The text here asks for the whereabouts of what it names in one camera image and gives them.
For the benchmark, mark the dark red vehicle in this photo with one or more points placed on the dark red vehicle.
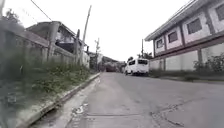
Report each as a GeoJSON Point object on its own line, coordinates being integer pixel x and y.
{"type": "Point", "coordinates": [110, 67]}

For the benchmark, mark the utility pole with crossarms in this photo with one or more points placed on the utility pole with crossarms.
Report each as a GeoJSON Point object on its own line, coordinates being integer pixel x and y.
{"type": "Point", "coordinates": [97, 53]}

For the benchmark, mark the white van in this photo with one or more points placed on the white van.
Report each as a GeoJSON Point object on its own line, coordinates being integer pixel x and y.
{"type": "Point", "coordinates": [137, 66]}

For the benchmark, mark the grey concrete road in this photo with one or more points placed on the grey concrete road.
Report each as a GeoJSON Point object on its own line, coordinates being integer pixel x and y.
{"type": "Point", "coordinates": [133, 100]}

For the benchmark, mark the tall leaning utility pole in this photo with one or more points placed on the tall leaning utility pole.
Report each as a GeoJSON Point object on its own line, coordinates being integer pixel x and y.
{"type": "Point", "coordinates": [85, 30]}

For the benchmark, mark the grey house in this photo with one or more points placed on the grey house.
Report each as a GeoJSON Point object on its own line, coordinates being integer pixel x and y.
{"type": "Point", "coordinates": [63, 35]}

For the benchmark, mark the weedy grass verge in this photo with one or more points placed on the weedy grass verge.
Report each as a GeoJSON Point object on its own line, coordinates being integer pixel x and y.
{"type": "Point", "coordinates": [56, 80]}

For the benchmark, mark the concrete pavement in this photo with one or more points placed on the concrete pavement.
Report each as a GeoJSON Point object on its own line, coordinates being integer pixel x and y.
{"type": "Point", "coordinates": [190, 77]}

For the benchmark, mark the concrete kerb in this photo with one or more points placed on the concrete kerb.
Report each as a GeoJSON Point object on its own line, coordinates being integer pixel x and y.
{"type": "Point", "coordinates": [43, 108]}

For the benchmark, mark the two-storey pale building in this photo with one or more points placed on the two-storey pale building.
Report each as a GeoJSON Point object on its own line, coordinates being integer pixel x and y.
{"type": "Point", "coordinates": [190, 36]}

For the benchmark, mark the green bushes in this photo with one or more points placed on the green bushes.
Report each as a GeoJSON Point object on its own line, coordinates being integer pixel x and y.
{"type": "Point", "coordinates": [208, 65]}

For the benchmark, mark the grey concrete wall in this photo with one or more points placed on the grey concrete wall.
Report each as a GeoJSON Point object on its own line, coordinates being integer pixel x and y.
{"type": "Point", "coordinates": [23, 46]}

